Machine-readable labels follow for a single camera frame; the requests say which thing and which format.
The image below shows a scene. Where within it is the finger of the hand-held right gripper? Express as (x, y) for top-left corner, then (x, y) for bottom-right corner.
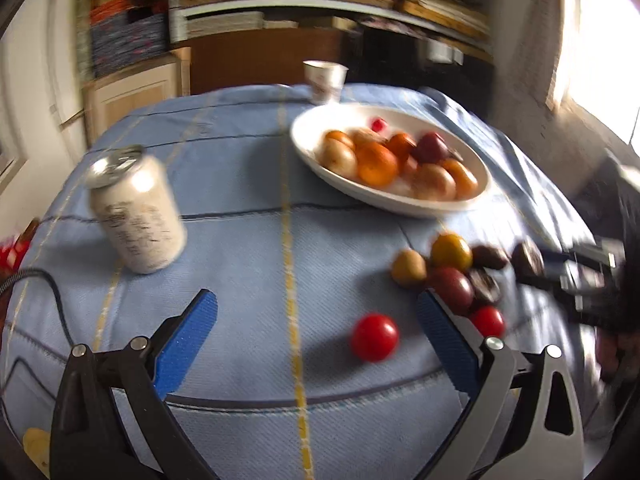
(537, 245), (621, 271)
(520, 271), (613, 311)

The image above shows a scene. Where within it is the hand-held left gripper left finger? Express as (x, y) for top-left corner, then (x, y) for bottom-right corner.
(50, 288), (219, 480)

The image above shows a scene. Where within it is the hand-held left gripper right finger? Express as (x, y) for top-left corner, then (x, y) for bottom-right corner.
(416, 290), (586, 480)

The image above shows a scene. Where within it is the large tan round fruit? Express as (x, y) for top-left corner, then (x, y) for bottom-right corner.
(411, 163), (457, 202)

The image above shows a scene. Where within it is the dark red plum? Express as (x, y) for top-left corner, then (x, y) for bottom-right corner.
(411, 131), (451, 165)

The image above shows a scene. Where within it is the large orange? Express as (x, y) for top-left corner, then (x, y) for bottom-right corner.
(357, 142), (400, 186)

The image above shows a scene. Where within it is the white oval plate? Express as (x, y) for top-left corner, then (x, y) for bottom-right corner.
(290, 103), (493, 219)

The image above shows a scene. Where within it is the black cushion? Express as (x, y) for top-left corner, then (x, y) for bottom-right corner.
(570, 157), (621, 241)

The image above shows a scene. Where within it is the purple passion fruit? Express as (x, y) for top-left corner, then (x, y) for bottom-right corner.
(430, 266), (475, 317)

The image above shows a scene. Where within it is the small tan round fruit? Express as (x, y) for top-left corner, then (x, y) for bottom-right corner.
(391, 250), (428, 287)

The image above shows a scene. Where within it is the yellow-orange round fruit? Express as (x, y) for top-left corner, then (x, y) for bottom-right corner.
(431, 233), (473, 272)

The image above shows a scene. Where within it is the blue striped tablecloth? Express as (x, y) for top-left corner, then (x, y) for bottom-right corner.
(0, 82), (621, 480)

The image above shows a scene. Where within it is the white drink can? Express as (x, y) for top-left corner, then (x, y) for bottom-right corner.
(85, 145), (188, 275)

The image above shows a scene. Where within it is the beige plastic object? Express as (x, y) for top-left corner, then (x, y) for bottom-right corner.
(22, 427), (53, 478)

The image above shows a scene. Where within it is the red object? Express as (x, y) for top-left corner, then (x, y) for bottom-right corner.
(0, 240), (31, 273)

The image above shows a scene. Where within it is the window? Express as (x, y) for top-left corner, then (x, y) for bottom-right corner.
(555, 0), (640, 141)

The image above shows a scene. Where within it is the patterned curtain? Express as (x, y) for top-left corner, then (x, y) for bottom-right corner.
(525, 0), (581, 111)

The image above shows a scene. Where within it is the light wooden framed panel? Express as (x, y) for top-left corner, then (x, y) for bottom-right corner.
(82, 47), (192, 146)

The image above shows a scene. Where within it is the brown wooden board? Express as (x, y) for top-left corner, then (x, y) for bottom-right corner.
(187, 27), (361, 96)

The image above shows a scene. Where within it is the white paper cup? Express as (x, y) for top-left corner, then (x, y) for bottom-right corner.
(302, 60), (349, 107)

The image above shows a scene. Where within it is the stack of patterned boxes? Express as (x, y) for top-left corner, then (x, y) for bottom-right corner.
(90, 2), (168, 78)

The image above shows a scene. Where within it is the black cable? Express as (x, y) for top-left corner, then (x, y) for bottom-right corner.
(0, 269), (76, 356)

